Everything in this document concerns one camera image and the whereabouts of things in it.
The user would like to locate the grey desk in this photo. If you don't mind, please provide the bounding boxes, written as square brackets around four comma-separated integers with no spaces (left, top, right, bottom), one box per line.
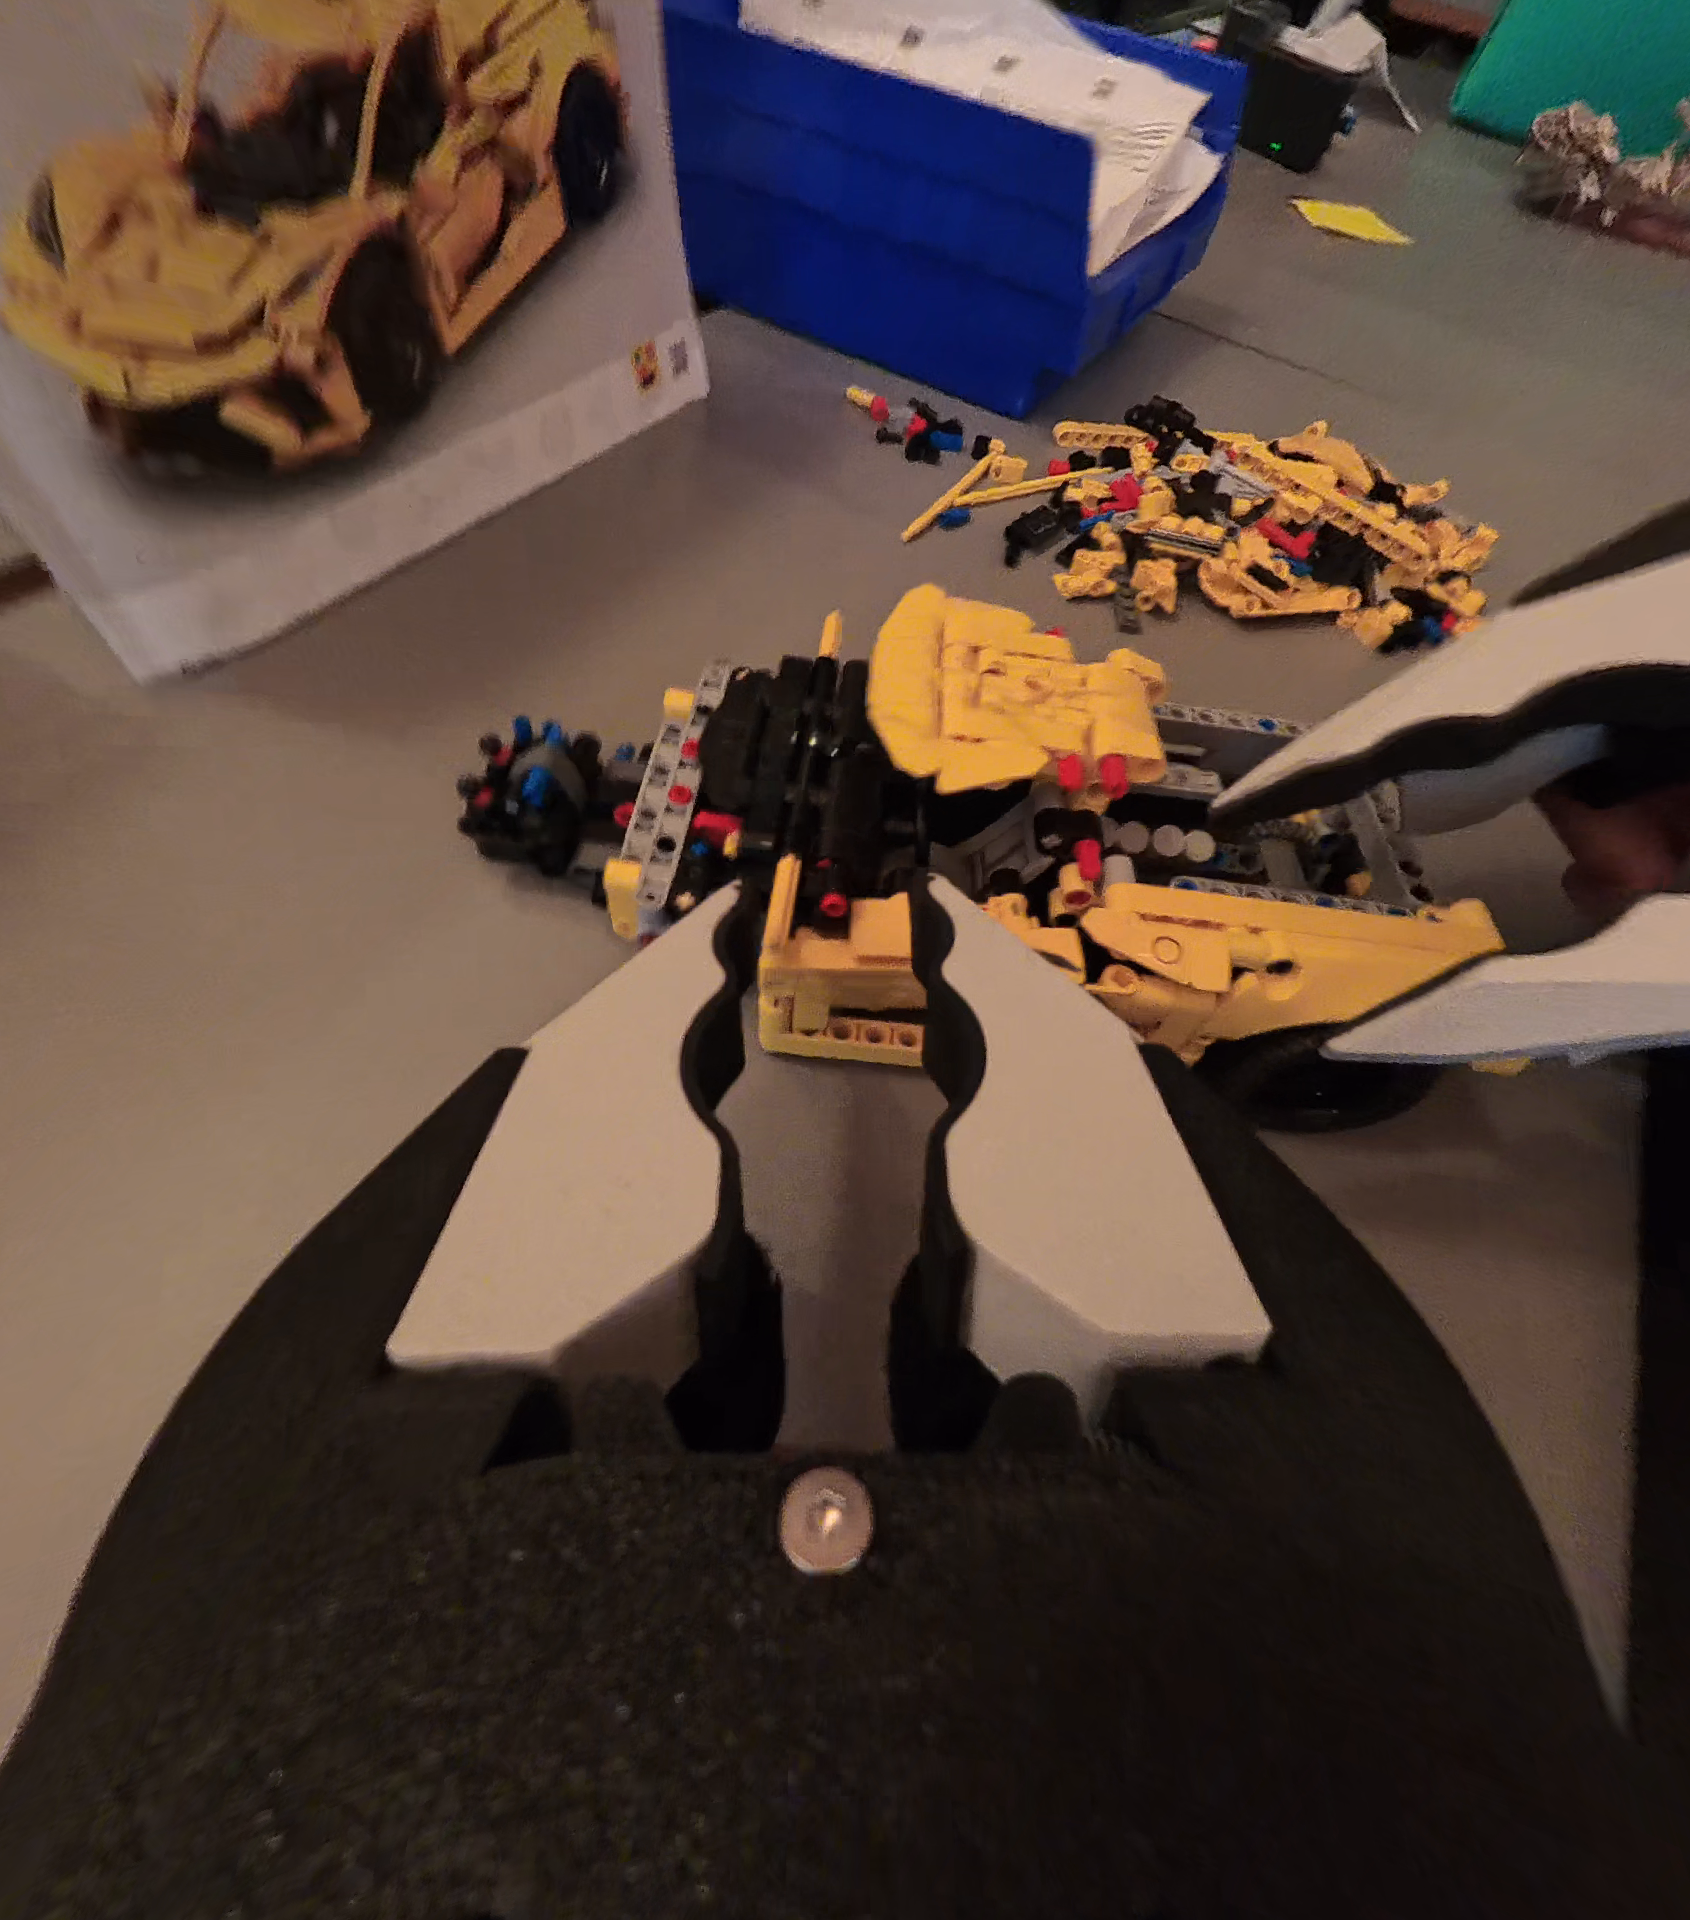
[0,61,1690,1920]

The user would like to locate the toy car instruction booklet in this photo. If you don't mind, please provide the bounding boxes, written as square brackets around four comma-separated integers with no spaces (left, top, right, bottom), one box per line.
[0,0,713,686]

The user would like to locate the yellow sticky note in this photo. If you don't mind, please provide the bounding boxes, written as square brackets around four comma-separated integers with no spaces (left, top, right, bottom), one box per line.
[1290,196,1419,252]

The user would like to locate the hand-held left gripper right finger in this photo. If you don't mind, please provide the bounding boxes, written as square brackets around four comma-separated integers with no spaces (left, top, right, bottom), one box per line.
[907,876,1275,1437]

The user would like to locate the brown sculpted model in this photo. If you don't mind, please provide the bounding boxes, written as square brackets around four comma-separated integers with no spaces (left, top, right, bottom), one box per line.
[1521,96,1690,278]

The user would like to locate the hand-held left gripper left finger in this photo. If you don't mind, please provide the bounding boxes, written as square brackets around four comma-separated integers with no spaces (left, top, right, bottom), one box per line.
[387,887,783,1437]

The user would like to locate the white papers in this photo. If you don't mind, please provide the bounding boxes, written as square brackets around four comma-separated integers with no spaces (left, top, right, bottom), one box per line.
[741,0,1226,278]

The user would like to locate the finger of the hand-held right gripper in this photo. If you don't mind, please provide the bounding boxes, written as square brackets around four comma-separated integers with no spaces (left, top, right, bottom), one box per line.
[1206,527,1690,840]
[1321,856,1690,1075]

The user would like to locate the pile of small toy pieces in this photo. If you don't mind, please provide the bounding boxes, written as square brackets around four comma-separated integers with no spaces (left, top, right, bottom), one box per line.
[847,384,1503,656]

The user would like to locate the blue plastic bin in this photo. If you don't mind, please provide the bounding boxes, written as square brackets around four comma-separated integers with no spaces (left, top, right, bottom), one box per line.
[660,0,1253,423]

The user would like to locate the yellow toy car chassis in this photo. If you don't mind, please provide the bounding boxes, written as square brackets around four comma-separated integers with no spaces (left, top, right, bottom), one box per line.
[456,580,1515,1136]

